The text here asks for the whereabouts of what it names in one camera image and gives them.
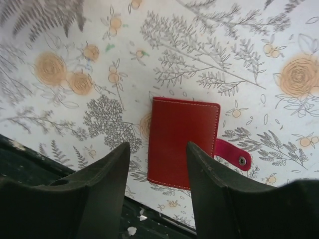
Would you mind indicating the floral table mat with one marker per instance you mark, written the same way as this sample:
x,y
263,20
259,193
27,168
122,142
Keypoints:
x,y
77,78

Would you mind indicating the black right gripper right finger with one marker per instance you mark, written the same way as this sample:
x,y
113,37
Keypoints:
x,y
228,205

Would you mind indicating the black front table rail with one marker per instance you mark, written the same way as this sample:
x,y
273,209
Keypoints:
x,y
137,221

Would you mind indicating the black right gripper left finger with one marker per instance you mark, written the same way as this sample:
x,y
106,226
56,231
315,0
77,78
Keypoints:
x,y
86,204

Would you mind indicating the red leather card holder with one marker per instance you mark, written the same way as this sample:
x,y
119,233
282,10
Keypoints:
x,y
173,124

